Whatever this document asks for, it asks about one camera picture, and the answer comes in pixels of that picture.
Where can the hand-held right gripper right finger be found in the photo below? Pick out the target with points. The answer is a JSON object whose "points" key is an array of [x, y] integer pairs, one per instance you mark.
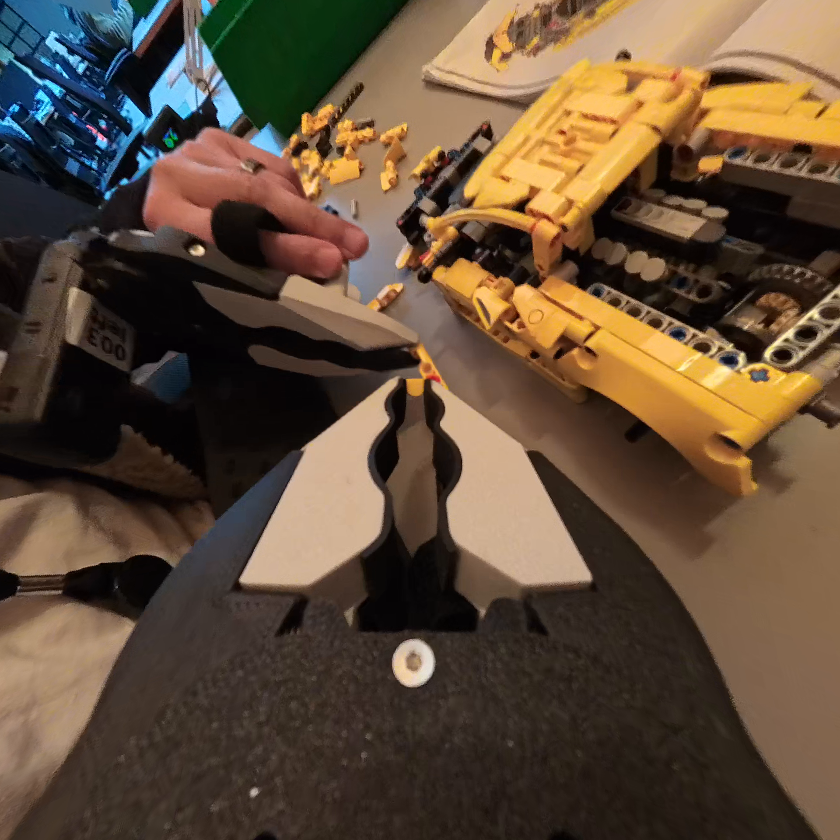
{"points": [[512, 518]]}

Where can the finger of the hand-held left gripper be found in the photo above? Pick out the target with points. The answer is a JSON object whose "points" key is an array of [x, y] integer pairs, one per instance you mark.
{"points": [[295, 361], [328, 318]]}

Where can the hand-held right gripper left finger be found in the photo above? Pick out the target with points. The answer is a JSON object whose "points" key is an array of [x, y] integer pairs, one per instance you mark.
{"points": [[315, 525]]}

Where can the small yellow brick assembly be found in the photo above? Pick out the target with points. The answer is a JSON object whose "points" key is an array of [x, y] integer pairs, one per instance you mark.
{"points": [[430, 367]]}

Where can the yellow brick car model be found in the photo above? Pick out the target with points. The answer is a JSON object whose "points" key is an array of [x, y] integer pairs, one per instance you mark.
{"points": [[623, 229]]}

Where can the person's left forearm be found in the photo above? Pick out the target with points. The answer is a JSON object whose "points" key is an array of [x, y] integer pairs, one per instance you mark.
{"points": [[124, 203]]}

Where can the grey desk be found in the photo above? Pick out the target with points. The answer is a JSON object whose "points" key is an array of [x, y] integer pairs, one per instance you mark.
{"points": [[754, 590]]}

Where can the person's left hand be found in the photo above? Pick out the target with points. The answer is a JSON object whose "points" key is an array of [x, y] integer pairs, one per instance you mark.
{"points": [[216, 170]]}

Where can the yellow panel brick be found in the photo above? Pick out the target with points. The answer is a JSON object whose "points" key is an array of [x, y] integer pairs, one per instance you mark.
{"points": [[387, 296]]}

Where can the black device green light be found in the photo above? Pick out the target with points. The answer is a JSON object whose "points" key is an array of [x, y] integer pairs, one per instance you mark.
{"points": [[167, 131]]}

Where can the fleece lined jacket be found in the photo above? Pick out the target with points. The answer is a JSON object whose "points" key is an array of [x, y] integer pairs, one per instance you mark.
{"points": [[144, 459]]}

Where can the pile of yellow bricks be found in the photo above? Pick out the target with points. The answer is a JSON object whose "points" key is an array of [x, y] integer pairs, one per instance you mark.
{"points": [[341, 151]]}

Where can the wooden board document stand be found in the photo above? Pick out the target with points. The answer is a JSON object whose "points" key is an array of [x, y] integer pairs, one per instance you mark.
{"points": [[193, 46]]}

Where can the green plastic bin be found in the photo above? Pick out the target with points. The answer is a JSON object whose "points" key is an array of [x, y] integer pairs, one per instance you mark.
{"points": [[295, 59]]}

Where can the open instruction booklet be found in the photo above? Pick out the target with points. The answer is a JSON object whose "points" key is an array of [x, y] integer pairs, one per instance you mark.
{"points": [[590, 39]]}

